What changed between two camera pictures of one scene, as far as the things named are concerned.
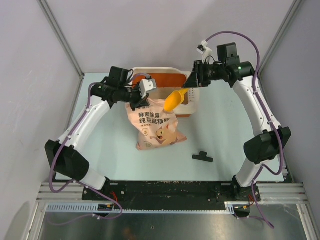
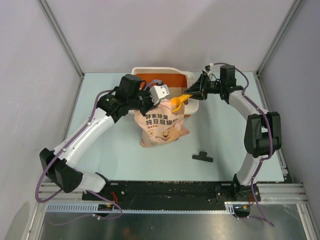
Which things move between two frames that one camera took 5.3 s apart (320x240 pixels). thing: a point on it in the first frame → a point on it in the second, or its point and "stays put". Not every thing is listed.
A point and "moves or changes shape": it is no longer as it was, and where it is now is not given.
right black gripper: [192, 81] → [199, 89]
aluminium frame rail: [291, 193] stays put
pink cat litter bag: [155, 126] moves or changes shape
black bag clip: [203, 156] stays put
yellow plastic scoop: [174, 99] moves or changes shape
